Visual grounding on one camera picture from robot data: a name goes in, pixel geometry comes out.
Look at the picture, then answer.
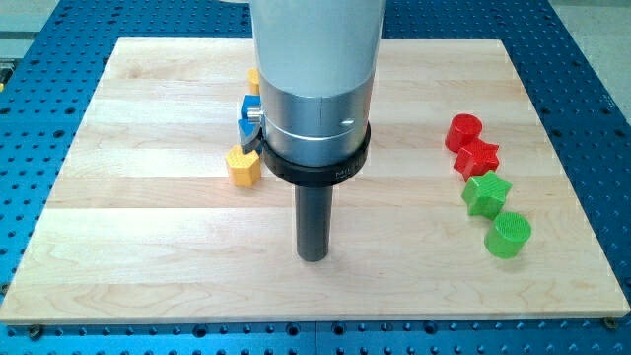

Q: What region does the blue perforated metal table plate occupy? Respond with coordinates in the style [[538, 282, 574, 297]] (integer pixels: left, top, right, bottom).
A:
[[1, 1, 630, 354]]

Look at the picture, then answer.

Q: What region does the light wooden board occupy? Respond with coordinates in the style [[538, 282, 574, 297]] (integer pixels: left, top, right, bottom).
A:
[[1, 38, 629, 324]]

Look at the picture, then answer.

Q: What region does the blue block upper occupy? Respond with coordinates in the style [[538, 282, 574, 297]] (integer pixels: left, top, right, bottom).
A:
[[241, 95, 260, 119]]

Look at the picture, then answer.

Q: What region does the blue block lower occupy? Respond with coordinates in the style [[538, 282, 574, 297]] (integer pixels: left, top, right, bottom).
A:
[[238, 118, 260, 150]]

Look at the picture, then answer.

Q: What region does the red star block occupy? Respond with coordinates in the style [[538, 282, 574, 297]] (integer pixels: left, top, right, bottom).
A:
[[454, 138, 500, 181]]

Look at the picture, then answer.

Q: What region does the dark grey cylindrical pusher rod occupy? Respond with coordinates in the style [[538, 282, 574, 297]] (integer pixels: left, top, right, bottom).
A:
[[295, 186, 333, 262]]

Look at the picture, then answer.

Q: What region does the green star block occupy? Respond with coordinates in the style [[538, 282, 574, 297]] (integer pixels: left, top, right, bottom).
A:
[[461, 170, 513, 220]]

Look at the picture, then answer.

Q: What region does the yellow hexagon block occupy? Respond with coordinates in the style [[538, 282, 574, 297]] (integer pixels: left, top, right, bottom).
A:
[[225, 145, 261, 187]]

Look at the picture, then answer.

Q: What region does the green cylinder block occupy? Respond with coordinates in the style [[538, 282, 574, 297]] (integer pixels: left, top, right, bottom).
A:
[[484, 212, 531, 259]]

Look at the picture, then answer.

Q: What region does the blue block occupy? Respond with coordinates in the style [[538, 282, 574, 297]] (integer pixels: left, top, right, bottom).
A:
[[238, 118, 260, 150], [241, 95, 260, 119]]

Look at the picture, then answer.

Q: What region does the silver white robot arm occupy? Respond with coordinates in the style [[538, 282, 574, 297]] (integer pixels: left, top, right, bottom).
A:
[[249, 0, 386, 187]]

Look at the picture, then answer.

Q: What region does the red cylinder block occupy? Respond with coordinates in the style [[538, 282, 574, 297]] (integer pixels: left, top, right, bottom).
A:
[[445, 113, 483, 153]]

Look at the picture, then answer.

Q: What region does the yellow block behind arm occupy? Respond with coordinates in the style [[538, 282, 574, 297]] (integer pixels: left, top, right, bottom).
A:
[[247, 68, 260, 96]]

